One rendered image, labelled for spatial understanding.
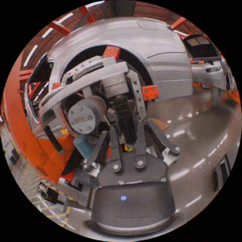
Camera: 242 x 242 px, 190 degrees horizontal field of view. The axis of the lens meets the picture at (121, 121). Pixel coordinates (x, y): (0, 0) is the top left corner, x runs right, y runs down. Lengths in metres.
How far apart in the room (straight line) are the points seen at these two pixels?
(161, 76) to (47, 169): 1.05
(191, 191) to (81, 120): 1.12
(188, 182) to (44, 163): 1.29
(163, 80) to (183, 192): 1.07
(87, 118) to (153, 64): 0.54
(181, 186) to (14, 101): 1.54
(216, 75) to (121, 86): 2.36
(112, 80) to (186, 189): 1.05
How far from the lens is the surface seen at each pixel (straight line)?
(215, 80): 2.40
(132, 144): 0.23
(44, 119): 0.38
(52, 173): 0.69
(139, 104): 0.41
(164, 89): 0.62
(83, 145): 0.44
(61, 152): 0.41
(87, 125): 0.31
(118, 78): 0.17
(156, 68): 0.61
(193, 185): 1.06
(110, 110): 0.52
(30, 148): 0.62
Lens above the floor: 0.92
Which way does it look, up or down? 25 degrees down
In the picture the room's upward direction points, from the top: 18 degrees counter-clockwise
